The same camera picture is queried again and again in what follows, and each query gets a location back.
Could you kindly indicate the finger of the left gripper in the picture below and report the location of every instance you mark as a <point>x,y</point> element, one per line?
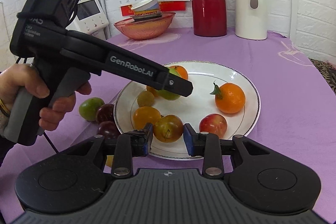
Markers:
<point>178,85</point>

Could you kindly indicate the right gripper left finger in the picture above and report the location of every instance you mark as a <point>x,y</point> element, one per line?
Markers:
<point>128,145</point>

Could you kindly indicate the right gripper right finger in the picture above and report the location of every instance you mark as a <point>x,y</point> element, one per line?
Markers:
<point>210,147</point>

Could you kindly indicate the yellow orange fruit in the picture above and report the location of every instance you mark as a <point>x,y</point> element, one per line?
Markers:
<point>144,115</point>

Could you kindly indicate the brown longan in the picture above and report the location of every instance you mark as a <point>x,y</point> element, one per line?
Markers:
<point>145,98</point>

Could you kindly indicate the small longan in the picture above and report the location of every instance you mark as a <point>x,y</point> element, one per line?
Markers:
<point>109,160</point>

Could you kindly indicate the person's left hand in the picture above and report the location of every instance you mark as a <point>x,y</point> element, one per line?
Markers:
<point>22,75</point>

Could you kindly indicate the small orange kumquat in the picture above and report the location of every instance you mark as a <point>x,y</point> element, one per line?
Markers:
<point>152,90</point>

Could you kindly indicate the dark red plum lower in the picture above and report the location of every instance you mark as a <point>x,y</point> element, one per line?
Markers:
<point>108,130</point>

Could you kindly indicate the dark red plum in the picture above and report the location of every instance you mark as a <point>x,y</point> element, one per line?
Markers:
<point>108,130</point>
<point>105,113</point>

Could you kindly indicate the dark red plum upper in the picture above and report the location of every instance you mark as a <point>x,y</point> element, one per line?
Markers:
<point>105,113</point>

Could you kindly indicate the white plate blue rim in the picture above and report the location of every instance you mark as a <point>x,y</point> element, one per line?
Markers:
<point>200,103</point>

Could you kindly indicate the orange tangerine with leaf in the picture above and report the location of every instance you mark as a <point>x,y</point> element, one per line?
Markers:
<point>229,98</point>

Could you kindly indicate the white water dispenser machine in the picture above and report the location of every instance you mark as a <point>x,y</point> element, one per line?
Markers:
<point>90,19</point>

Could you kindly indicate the orange glass bowl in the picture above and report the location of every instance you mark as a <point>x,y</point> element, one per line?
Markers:
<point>145,29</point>

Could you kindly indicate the stacked bowls in glass bowl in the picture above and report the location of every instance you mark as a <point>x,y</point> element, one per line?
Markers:
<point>146,10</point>

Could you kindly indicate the red thermos jug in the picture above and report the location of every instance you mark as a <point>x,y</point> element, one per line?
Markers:
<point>209,17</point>

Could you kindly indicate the white thermos jug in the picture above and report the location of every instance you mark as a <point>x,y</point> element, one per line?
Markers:
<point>251,18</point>

